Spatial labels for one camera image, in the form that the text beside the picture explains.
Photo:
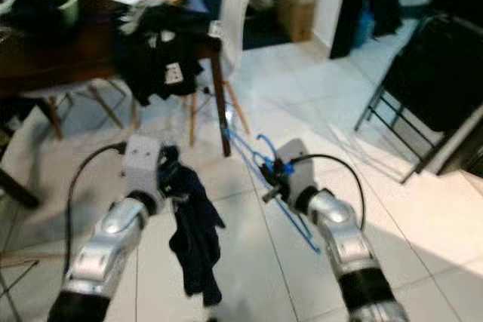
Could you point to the light green plastic basket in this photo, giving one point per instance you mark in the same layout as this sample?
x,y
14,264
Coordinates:
x,y
75,5

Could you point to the black fabric folding frame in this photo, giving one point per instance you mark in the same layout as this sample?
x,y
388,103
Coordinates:
x,y
438,65

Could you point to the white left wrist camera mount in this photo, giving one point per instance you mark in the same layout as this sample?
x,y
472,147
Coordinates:
x,y
143,164

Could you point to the black bag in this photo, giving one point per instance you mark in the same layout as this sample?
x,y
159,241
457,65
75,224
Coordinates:
x,y
385,9

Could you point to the blue plastic hanger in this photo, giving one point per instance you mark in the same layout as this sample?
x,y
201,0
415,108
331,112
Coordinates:
x,y
309,240

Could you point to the dark wooden dining table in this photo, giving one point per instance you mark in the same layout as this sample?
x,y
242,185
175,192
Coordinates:
x,y
45,58

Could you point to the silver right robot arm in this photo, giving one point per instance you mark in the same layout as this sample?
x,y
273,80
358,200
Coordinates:
x,y
347,246

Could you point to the brown cardboard box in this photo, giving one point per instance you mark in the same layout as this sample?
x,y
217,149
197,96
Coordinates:
x,y
298,9

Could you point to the navy blue knit shirt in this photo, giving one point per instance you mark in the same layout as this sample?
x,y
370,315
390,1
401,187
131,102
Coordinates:
x,y
196,246

